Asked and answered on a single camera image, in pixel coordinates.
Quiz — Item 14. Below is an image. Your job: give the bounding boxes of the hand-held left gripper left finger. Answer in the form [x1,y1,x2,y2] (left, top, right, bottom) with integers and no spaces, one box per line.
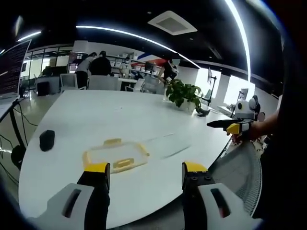
[27,162,111,230]

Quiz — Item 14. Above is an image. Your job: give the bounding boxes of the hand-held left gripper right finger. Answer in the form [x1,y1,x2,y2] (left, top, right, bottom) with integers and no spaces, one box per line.
[181,161,262,230]

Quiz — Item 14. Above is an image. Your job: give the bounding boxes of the person's right hand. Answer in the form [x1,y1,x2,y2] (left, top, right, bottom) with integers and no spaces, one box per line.
[248,120,266,142]

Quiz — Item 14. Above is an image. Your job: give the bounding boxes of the grey dish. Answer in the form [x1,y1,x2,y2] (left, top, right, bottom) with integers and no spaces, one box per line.
[196,107,211,117]

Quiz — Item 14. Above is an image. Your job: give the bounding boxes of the grey mesh office chair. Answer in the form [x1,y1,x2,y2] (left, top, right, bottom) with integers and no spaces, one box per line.
[208,140,263,216]

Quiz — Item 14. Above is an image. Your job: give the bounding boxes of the white planter pot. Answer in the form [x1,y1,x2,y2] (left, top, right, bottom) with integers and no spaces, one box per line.
[178,97,196,114]

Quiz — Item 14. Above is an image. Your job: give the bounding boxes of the green potted plant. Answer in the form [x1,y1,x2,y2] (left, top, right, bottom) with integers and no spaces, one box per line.
[165,78,203,113]

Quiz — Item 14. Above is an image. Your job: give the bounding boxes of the long ceiling light strip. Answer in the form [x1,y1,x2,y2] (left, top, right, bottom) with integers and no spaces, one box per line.
[224,0,252,83]
[76,24,200,69]

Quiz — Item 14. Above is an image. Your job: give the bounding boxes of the clear container lid yellow clasps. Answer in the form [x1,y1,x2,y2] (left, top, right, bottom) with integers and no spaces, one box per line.
[82,137,151,172]

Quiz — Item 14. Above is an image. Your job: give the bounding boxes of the white office chair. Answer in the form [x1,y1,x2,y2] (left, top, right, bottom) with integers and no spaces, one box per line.
[88,75,122,92]
[141,77,166,94]
[59,72,79,93]

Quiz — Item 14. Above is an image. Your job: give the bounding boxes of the black desk leg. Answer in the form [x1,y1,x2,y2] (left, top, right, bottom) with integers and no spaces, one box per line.
[9,98,27,150]

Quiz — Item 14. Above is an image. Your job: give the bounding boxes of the white ceiling air vent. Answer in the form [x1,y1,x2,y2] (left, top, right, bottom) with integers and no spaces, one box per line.
[147,10,198,36]

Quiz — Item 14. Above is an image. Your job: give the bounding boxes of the white storage shelving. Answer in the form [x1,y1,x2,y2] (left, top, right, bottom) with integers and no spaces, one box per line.
[105,53,168,80]

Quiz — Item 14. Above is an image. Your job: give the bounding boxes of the black storage box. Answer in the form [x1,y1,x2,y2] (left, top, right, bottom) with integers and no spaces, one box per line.
[36,80,50,97]

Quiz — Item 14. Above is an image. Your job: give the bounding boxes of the large dark display screen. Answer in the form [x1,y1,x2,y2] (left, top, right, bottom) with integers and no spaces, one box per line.
[0,39,32,97]

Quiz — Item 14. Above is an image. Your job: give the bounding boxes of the short ceiling light strip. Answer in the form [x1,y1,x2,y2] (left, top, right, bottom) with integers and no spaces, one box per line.
[17,30,42,42]

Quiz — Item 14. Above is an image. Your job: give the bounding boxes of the black floor cable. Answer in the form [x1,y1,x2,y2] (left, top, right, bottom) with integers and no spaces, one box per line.
[13,104,39,127]

